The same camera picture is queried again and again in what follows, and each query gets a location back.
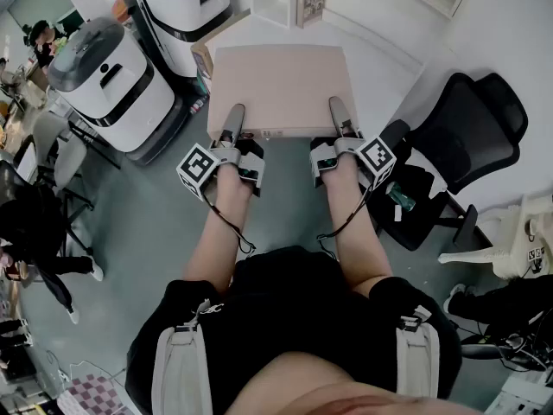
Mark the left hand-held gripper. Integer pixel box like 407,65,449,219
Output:
175,103,265,202

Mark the person's face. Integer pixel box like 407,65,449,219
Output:
223,351,492,415

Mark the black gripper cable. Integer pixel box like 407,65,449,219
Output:
316,185,373,255
201,187,257,255

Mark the person's left forearm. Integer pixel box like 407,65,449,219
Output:
182,164,261,297

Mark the white plastic chair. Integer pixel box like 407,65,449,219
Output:
30,111,95,209

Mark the person's right forearm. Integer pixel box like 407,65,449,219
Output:
321,161,394,297

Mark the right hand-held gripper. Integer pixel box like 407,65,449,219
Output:
309,96,397,191

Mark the beige shoulder strap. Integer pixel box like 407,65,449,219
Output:
150,322,213,415
394,303,442,400

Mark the pink object box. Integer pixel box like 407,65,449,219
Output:
206,44,359,142

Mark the leaning picture book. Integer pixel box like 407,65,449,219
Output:
296,0,328,29

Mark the white and black service robot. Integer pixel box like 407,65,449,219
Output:
46,16,192,167
123,0,237,80

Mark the checkered mat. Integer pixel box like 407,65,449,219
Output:
57,373,131,415

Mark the green bottle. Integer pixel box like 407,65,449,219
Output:
385,181,417,213

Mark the bundle of black cables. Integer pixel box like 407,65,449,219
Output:
456,308,553,374

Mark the brown cardboard box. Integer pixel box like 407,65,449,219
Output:
190,8,252,99

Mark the black office chair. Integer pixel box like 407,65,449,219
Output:
365,72,530,252

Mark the person's black shirt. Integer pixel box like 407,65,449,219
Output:
124,245,463,415

